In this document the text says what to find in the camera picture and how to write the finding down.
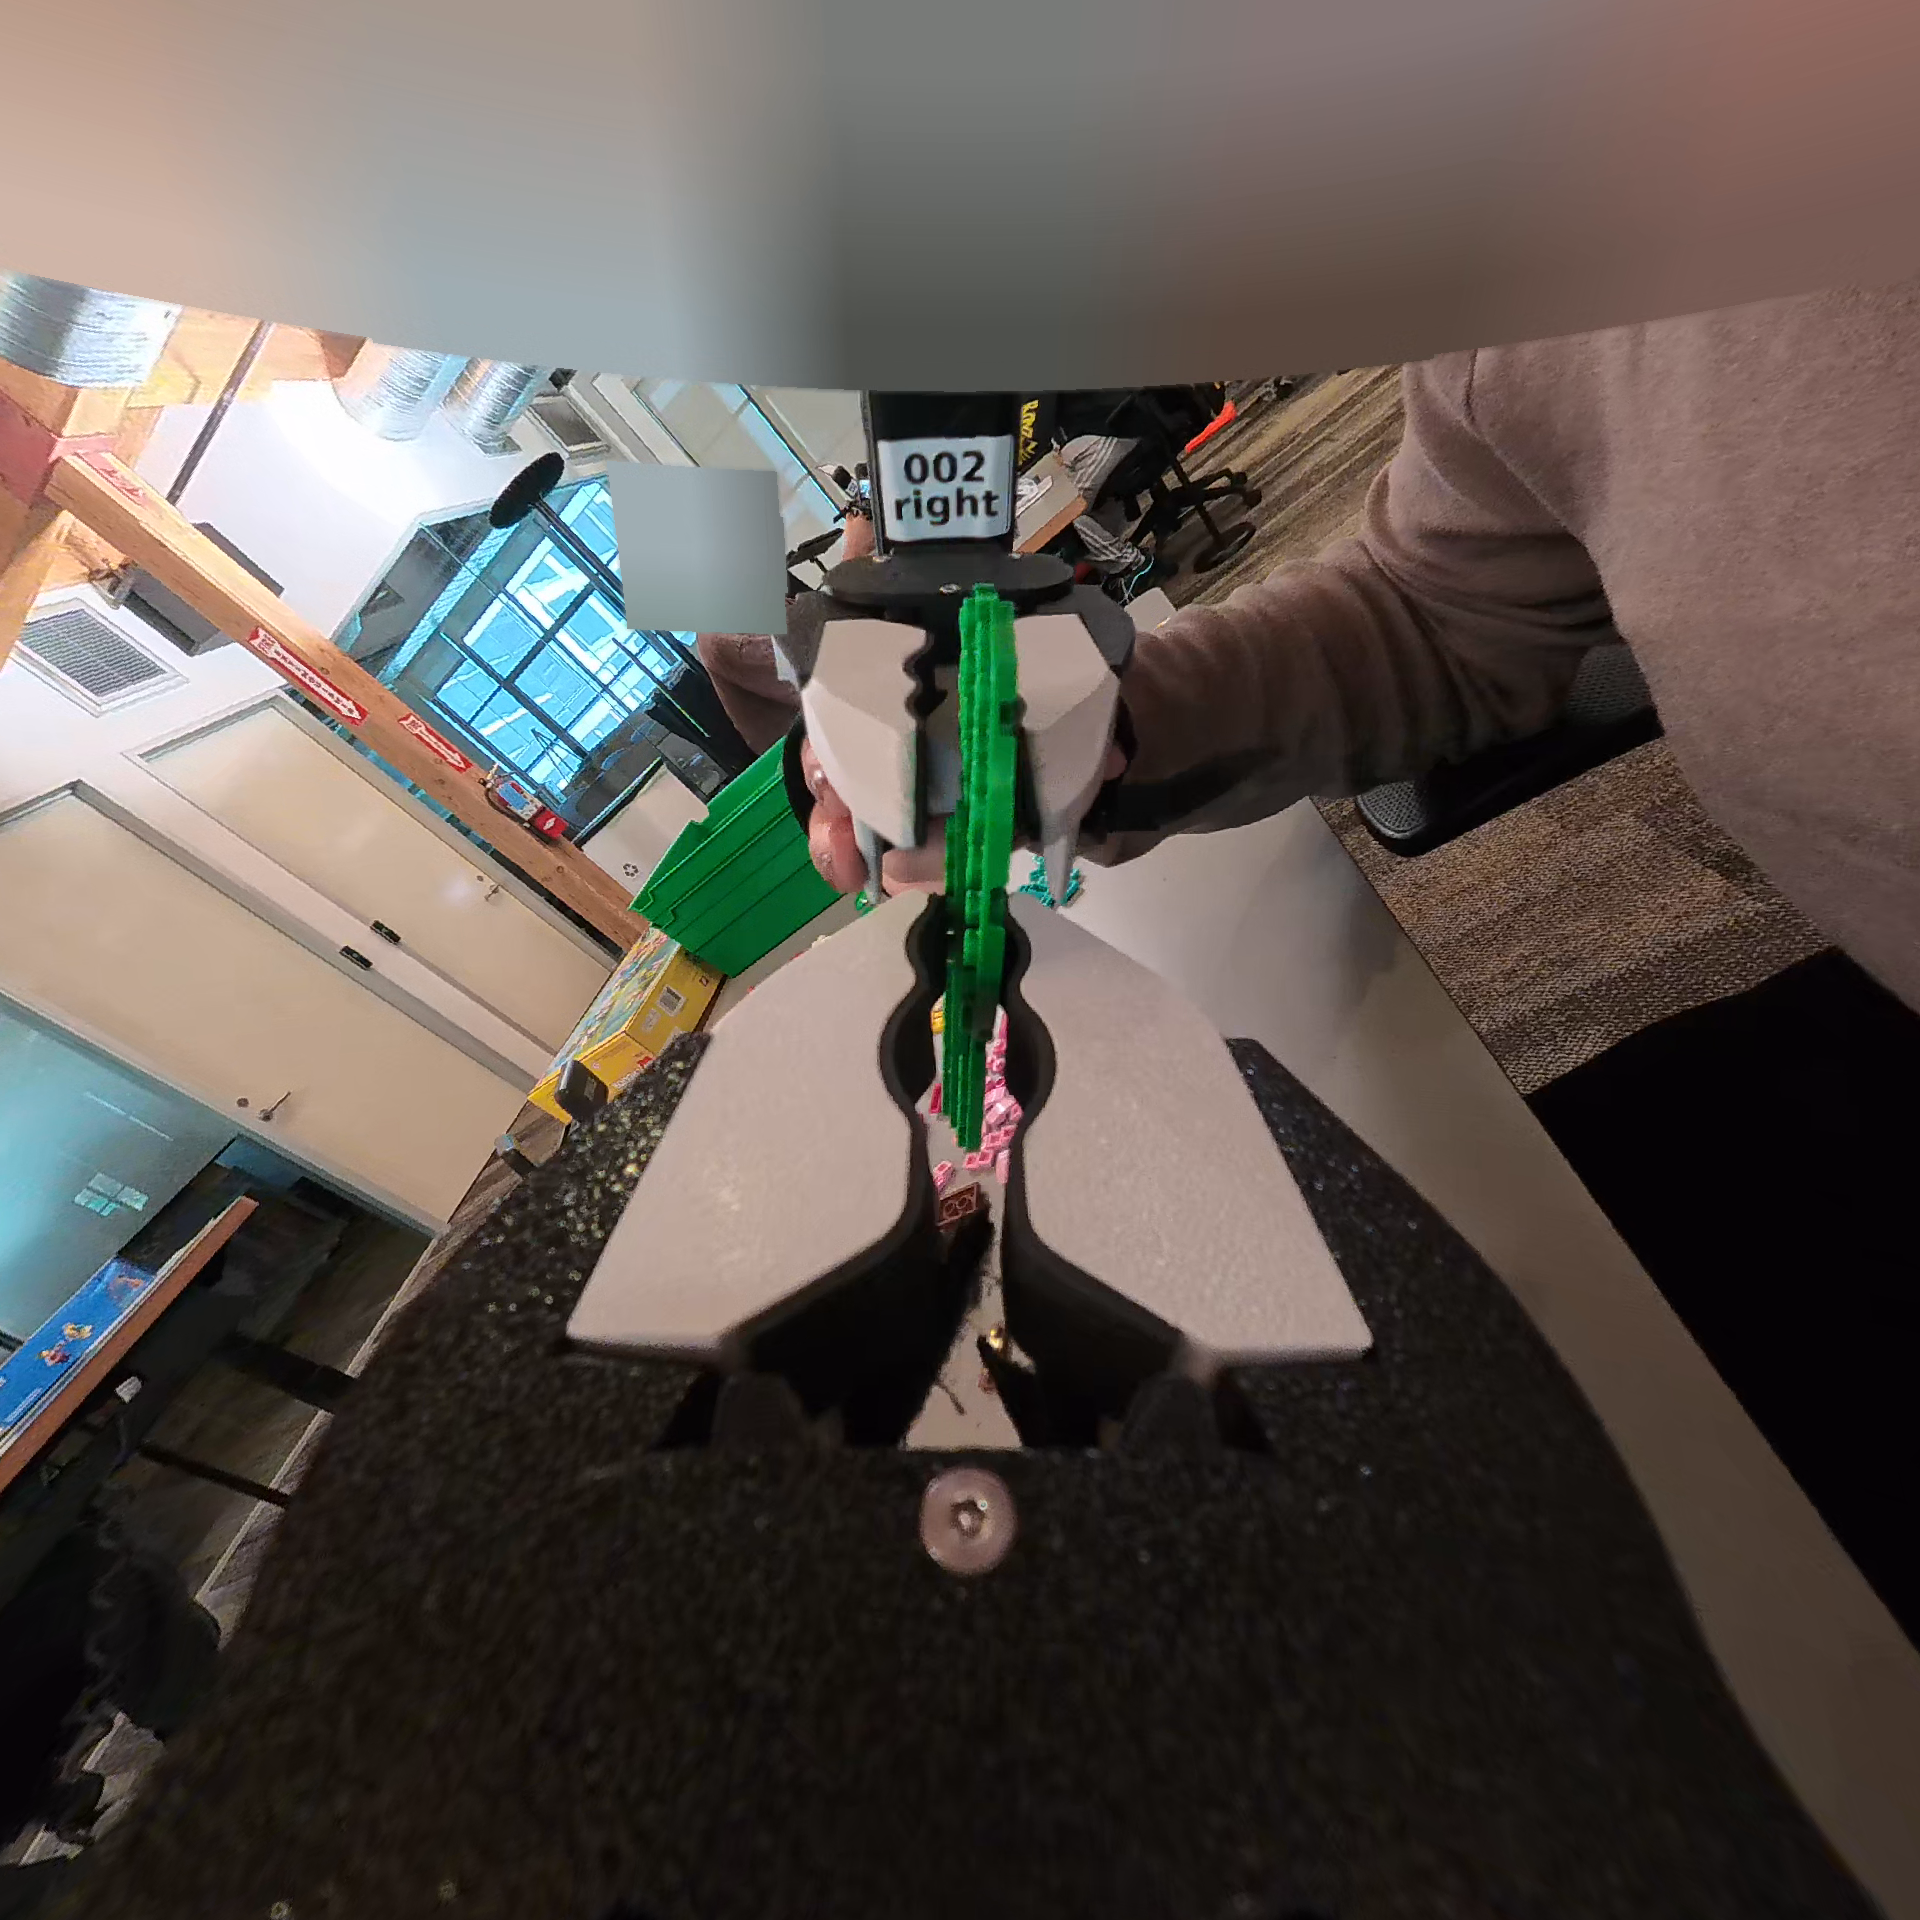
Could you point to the person's torso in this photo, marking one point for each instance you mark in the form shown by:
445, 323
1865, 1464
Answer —
1725, 600

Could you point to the large silver air duct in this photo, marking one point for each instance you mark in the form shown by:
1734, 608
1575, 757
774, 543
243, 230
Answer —
77, 330

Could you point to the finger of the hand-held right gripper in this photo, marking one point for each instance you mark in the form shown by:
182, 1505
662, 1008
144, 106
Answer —
1059, 704
862, 720

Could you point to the orange traffic cone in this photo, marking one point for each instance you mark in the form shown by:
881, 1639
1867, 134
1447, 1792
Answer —
1211, 421

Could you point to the person's right hand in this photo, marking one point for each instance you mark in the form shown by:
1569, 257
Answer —
902, 874

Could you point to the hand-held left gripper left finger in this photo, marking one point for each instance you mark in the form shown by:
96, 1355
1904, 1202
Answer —
734, 1185

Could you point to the slim silver air duct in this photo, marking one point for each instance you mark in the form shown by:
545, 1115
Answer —
510, 405
399, 393

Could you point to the red fire extinguisher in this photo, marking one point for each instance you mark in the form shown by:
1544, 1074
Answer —
529, 803

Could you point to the black round lamp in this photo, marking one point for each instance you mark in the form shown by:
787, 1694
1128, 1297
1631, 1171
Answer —
525, 493

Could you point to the green bin stack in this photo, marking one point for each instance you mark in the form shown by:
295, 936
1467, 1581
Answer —
734, 886

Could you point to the black office chair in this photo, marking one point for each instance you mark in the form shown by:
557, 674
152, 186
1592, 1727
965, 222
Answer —
1499, 763
1184, 494

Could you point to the heap of pink bricks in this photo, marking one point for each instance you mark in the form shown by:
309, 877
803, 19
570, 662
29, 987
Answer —
983, 1147

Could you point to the cream double door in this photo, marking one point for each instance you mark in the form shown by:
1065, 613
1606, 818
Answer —
299, 931

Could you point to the person's right forearm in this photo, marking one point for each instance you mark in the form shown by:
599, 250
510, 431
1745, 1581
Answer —
1350, 662

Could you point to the white wall vent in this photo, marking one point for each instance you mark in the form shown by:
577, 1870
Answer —
98, 653

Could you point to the green lego plate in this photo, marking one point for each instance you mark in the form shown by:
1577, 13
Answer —
983, 750

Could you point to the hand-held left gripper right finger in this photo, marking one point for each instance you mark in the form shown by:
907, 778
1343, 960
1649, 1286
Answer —
1184, 1185

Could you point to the person's leg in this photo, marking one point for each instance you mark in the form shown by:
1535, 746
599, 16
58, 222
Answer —
1770, 1275

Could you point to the wooden side table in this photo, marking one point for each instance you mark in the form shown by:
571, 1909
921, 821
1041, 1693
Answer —
149, 1290

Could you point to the yellow lego box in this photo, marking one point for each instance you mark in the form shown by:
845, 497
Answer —
629, 1021

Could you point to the wooden beam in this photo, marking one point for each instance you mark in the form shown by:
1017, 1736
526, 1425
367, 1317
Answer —
299, 645

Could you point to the blue lego box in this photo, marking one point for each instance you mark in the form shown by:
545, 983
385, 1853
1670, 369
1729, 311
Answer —
59, 1349

